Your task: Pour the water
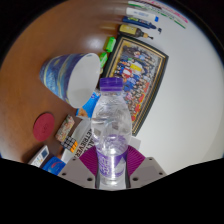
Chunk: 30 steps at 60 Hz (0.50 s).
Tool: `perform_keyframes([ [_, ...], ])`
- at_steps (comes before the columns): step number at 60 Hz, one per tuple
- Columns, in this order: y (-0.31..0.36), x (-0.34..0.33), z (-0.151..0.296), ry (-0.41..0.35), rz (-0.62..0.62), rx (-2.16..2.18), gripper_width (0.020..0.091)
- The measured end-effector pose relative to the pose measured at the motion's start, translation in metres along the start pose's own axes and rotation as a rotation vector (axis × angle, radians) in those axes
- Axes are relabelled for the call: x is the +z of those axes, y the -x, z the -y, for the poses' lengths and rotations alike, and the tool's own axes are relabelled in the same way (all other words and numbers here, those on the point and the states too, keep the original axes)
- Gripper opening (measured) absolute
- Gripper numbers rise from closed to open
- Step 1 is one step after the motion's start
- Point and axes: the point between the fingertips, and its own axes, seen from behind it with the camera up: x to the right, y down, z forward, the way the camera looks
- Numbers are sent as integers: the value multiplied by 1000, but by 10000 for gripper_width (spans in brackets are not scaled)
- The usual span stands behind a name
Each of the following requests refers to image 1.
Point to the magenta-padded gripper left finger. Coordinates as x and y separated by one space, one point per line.
77 171

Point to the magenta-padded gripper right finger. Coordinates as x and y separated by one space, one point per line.
147 170

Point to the clear purple-capped water bottle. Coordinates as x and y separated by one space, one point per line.
111 133

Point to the white paper gift bag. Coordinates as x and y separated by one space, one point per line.
83 143

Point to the colourful puzzle cube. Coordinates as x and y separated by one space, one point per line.
69 143

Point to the white remote control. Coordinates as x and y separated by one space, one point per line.
39 156

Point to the patterned snack packet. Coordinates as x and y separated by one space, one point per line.
65 128

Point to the flat round red coaster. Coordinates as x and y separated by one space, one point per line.
43 127

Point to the framed group photo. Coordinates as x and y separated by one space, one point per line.
138 80

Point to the blue patterned paper cup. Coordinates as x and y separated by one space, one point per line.
58 76

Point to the amber pump bottle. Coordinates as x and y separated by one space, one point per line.
131 30

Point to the white lotion bottle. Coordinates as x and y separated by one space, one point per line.
140 14

